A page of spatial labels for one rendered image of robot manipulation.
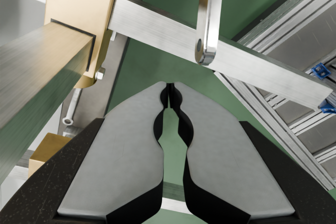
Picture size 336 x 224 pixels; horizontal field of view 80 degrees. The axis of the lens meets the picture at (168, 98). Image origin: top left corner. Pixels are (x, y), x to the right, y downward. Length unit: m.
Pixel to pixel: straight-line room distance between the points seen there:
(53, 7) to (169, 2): 0.85
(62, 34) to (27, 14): 0.29
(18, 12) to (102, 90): 0.21
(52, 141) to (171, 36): 0.22
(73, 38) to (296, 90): 0.23
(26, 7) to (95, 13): 0.28
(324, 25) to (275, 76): 0.81
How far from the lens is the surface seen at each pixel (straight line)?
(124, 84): 1.18
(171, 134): 1.39
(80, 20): 0.20
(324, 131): 1.40
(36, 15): 0.46
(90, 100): 0.40
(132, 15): 0.20
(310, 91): 0.28
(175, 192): 0.37
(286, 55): 1.01
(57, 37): 0.18
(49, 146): 0.32
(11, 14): 0.48
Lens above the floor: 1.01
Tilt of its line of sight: 57 degrees down
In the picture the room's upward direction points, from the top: 178 degrees clockwise
